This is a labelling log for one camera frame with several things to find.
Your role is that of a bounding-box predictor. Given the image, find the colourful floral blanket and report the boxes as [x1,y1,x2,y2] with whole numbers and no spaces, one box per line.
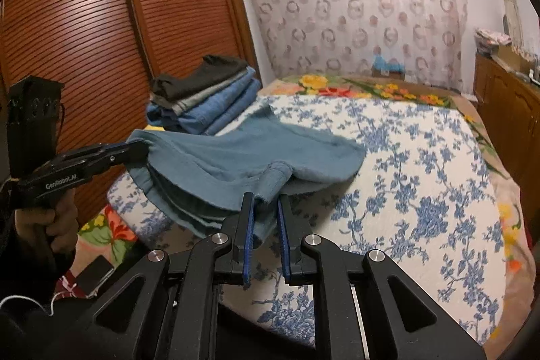
[59,73,534,360]

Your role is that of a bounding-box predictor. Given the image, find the white cable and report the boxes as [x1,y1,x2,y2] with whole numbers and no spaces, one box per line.
[0,280,85,316]

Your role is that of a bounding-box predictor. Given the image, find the grey folded garment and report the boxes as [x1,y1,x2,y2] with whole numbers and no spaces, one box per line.
[175,71,254,114]

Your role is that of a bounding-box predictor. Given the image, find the person's left forearm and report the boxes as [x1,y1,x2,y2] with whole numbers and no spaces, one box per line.
[0,212,64,360]

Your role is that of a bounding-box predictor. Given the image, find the black phone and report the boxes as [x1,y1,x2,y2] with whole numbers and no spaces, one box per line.
[76,256,115,297]

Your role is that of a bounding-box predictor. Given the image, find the beige tied curtain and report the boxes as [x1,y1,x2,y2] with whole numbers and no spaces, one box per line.
[491,0,524,44]

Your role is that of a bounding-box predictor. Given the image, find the person's left hand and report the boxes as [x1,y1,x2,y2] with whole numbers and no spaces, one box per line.
[17,197,79,268]

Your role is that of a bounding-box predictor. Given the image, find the teal pants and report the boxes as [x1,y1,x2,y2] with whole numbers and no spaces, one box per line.
[126,105,367,243]

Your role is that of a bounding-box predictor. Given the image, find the flat cardboard box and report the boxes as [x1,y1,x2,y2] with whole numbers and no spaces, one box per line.
[498,46,534,72]

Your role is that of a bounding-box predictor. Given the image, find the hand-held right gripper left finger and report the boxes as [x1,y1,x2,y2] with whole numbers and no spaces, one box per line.
[63,192,256,360]

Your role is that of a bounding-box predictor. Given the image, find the wooden slatted wardrobe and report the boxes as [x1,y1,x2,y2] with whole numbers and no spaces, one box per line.
[0,0,262,226]

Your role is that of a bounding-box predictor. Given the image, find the wooden cabinet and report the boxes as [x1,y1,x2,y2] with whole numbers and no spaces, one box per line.
[472,52,540,192]

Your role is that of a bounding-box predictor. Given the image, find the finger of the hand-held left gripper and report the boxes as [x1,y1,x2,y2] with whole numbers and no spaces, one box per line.
[80,153,146,180]
[55,141,146,164]

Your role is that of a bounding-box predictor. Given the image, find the blue floral white bedspread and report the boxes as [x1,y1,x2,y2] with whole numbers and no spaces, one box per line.
[105,94,507,346]

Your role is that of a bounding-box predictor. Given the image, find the ring patterned sheer curtain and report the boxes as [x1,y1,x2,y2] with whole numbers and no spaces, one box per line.
[234,0,469,91]

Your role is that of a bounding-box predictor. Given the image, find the stack of newspapers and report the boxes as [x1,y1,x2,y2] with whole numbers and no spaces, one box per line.
[475,29,511,55]

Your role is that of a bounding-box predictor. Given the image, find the stack of folded clothes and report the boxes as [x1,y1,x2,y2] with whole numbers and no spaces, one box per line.
[147,67,262,135]

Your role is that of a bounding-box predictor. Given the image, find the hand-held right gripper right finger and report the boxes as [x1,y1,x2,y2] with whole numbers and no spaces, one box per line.
[276,193,486,360]

